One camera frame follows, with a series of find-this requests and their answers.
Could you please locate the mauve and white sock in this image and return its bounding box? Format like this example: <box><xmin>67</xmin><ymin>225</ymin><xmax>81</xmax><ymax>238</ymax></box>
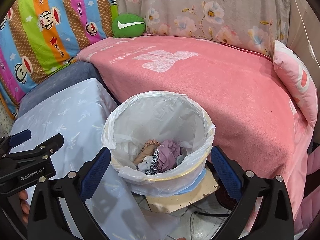
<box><xmin>156</xmin><ymin>140</ymin><xmax>181</xmax><ymax>173</ymax></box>

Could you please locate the tan brown sock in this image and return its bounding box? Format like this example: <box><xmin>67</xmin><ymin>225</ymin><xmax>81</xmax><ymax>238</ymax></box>
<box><xmin>133</xmin><ymin>139</ymin><xmax>160</xmax><ymax>165</ymax></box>

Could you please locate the white lined trash bin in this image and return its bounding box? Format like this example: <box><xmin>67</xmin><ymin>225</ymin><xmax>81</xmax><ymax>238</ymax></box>
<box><xmin>101</xmin><ymin>91</ymin><xmax>215</xmax><ymax>197</ymax></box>

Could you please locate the person's left hand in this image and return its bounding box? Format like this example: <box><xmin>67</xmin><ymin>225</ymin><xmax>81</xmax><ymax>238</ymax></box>
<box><xmin>18</xmin><ymin>190</ymin><xmax>30</xmax><ymax>224</ymax></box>

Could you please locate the light blue palm cloth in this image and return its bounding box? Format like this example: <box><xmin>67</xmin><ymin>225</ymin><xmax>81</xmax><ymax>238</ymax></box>
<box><xmin>10</xmin><ymin>77</ymin><xmax>181</xmax><ymax>240</ymax></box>

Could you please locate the blue-grey velvet pillow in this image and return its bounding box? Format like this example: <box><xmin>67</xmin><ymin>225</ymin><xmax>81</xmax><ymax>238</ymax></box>
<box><xmin>18</xmin><ymin>61</ymin><xmax>108</xmax><ymax>118</ymax></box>

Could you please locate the pink bow blanket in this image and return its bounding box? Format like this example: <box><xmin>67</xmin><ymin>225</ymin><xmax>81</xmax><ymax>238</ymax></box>
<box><xmin>77</xmin><ymin>35</ymin><xmax>314</xmax><ymax>231</ymax></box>

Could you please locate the colourful monkey pattern quilt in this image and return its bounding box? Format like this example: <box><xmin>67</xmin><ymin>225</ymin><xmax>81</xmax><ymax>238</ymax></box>
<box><xmin>1</xmin><ymin>0</ymin><xmax>118</xmax><ymax>119</ymax></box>

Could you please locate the green check mark cushion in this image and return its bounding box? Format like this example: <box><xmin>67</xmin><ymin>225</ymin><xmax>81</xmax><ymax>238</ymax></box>
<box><xmin>112</xmin><ymin>14</ymin><xmax>146</xmax><ymax>38</ymax></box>

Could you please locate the pink heart pillow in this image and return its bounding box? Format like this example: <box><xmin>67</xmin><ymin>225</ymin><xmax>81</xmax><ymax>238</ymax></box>
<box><xmin>273</xmin><ymin>40</ymin><xmax>318</xmax><ymax>127</ymax></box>

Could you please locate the grey floral bed sheet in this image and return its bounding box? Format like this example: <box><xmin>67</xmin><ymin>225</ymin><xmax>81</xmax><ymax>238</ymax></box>
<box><xmin>117</xmin><ymin>0</ymin><xmax>290</xmax><ymax>57</ymax></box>

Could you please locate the black floor cable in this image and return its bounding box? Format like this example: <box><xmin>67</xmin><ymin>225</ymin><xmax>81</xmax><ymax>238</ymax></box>
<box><xmin>188</xmin><ymin>209</ymin><xmax>231</xmax><ymax>240</ymax></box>

